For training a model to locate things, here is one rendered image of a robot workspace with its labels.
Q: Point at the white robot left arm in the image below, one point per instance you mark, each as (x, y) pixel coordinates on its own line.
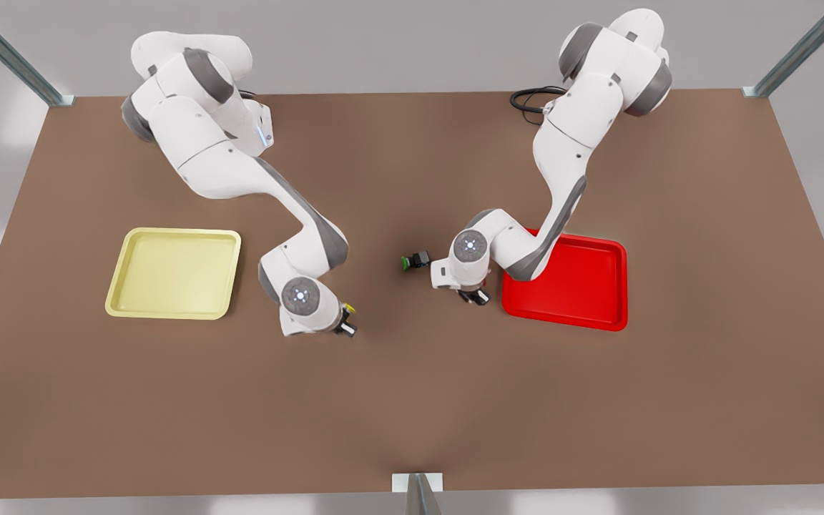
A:
(569, 136)

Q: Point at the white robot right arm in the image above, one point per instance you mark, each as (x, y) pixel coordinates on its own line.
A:
(212, 154)

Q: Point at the red square tray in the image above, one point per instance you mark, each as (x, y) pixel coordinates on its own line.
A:
(584, 286)

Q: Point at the yellow square tray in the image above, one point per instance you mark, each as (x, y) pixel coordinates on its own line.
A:
(173, 273)

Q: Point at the green push-button switch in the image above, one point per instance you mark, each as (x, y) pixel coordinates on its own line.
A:
(418, 260)

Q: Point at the silver frame post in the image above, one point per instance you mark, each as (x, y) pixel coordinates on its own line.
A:
(802, 50)
(11, 54)
(419, 493)

